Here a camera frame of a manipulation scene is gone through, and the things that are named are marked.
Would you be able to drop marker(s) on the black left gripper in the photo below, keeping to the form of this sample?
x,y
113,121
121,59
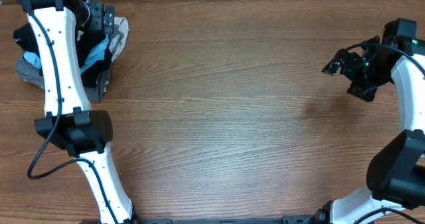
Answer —
x,y
98,23

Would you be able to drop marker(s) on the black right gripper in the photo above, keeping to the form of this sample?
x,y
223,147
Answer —
x,y
347,66

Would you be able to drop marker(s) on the black t-shirt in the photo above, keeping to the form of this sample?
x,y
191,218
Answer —
x,y
25,38

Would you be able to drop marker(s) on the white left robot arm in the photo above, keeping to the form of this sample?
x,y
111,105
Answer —
x,y
70,123

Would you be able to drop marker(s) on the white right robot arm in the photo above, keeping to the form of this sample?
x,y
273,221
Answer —
x,y
395,180

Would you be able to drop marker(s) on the light blue printed t-shirt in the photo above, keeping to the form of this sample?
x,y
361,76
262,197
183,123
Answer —
x,y
97,53

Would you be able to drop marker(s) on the grey folded garment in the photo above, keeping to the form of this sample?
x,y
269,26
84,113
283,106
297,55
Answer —
x,y
29,73

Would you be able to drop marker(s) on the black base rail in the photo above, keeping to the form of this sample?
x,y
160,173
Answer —
x,y
287,219

